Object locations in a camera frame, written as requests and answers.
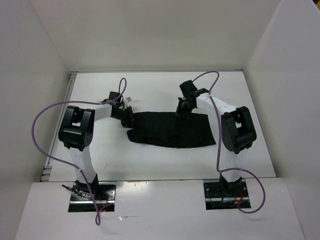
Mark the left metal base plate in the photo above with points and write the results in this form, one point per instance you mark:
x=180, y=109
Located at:
x=81, y=202

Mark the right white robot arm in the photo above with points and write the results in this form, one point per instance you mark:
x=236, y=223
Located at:
x=235, y=127

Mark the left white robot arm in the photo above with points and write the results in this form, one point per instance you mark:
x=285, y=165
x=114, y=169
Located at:
x=76, y=133

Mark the metal base plate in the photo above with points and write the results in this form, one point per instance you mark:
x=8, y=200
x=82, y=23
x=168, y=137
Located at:
x=81, y=202
x=217, y=199

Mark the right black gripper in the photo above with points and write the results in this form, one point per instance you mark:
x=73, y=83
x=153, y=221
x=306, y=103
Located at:
x=179, y=111

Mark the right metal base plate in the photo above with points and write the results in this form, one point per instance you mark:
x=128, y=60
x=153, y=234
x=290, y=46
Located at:
x=217, y=199

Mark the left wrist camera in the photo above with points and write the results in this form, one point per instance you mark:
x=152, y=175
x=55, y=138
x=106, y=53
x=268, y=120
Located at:
x=129, y=99

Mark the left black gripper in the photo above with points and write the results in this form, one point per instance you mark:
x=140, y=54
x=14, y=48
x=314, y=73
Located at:
x=130, y=118

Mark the black skirt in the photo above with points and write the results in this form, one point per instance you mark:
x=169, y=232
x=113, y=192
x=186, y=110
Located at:
x=166, y=129

